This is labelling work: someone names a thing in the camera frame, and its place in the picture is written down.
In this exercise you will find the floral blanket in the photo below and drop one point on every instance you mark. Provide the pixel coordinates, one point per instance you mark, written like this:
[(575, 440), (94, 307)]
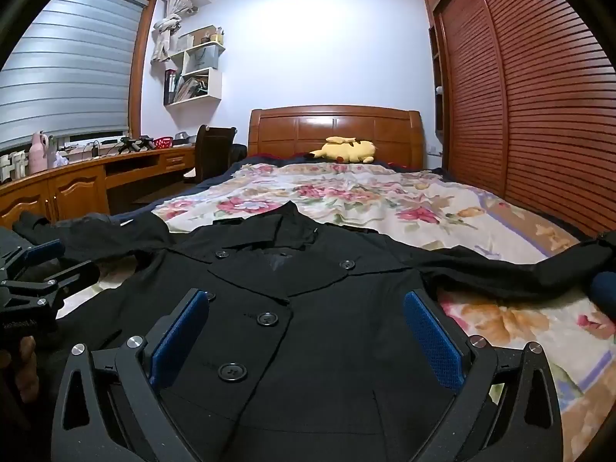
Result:
[(365, 192)]

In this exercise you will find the pink bottle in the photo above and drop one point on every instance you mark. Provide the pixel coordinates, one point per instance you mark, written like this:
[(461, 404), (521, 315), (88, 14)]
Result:
[(37, 154)]

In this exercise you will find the white wall shelf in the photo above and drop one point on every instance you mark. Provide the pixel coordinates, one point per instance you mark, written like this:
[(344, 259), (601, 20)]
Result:
[(195, 74)]

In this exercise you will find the wooden desk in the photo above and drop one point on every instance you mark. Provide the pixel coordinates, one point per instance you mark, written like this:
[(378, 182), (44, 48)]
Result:
[(77, 187)]

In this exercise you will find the wooden louvered wardrobe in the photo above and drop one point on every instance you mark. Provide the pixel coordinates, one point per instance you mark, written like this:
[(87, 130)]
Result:
[(529, 106)]

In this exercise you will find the white hanging decoration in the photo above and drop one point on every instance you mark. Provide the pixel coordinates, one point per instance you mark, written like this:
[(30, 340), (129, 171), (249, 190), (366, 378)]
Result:
[(166, 29)]

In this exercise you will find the wooden bed headboard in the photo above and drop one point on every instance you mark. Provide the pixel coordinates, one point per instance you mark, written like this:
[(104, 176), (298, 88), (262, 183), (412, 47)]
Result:
[(288, 130)]

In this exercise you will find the grey window blind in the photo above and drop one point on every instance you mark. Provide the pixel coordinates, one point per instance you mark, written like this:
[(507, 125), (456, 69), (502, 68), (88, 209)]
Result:
[(62, 57)]

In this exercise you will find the white letter ornament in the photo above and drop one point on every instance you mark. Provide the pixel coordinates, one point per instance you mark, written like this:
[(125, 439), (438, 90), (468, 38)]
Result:
[(14, 166)]

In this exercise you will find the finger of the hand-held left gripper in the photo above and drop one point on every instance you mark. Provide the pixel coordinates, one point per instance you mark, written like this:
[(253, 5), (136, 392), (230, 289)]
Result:
[(45, 251), (77, 274)]

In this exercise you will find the red basket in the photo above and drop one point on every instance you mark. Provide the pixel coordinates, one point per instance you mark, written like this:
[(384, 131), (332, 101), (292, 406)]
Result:
[(162, 143)]

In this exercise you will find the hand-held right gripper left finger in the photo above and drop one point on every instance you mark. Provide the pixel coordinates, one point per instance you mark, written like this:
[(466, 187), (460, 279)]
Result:
[(180, 332)]

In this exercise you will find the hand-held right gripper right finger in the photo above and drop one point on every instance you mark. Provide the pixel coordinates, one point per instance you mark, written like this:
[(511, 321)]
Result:
[(430, 332)]

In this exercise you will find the black device on desk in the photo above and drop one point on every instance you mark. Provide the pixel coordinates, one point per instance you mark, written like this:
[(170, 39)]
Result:
[(134, 144)]

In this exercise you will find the person's left hand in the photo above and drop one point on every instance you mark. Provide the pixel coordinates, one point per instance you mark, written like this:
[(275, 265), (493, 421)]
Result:
[(24, 370)]

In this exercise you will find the dark brown chair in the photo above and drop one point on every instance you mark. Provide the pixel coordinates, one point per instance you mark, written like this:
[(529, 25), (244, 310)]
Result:
[(214, 149)]

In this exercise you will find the wooden window frame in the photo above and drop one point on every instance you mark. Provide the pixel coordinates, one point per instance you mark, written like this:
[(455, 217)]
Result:
[(139, 67)]

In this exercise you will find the dark blue cloth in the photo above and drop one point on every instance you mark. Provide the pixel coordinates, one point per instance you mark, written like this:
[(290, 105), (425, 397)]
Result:
[(605, 296)]

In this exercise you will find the yellow plush toy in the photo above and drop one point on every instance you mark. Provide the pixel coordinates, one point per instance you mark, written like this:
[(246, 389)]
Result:
[(349, 150)]

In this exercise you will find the black buttoned coat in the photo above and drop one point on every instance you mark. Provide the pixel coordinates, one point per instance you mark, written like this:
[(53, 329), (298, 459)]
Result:
[(308, 269)]

